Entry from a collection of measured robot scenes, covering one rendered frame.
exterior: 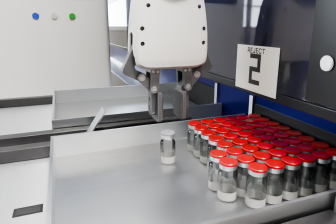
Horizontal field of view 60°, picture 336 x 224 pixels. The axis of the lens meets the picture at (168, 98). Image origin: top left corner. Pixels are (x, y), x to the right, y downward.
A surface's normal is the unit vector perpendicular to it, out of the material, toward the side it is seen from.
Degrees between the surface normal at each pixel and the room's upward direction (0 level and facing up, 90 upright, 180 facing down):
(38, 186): 0
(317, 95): 90
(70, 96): 90
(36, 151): 90
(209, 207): 0
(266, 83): 90
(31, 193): 0
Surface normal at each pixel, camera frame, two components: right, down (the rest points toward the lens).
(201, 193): 0.00, -0.97
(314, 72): -0.94, 0.08
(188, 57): 0.37, 0.37
